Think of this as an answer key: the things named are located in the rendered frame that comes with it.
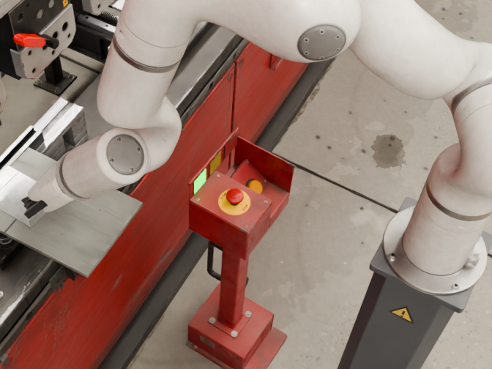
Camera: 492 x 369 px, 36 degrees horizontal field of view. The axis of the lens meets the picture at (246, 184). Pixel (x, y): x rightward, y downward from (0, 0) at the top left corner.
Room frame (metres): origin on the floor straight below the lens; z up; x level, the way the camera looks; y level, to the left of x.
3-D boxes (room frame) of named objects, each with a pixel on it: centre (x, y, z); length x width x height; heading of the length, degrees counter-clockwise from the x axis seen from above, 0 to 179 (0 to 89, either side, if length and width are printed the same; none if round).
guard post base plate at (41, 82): (2.03, 0.77, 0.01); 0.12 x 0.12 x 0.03; 66
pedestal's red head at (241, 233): (1.03, 0.01, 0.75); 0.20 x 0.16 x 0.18; 152
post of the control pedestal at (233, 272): (1.03, 0.01, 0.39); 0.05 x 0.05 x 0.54; 62
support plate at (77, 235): (0.78, 0.34, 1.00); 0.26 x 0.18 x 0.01; 66
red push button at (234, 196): (0.99, 0.02, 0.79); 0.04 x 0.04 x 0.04
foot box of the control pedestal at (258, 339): (1.02, -0.02, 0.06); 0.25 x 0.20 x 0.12; 62
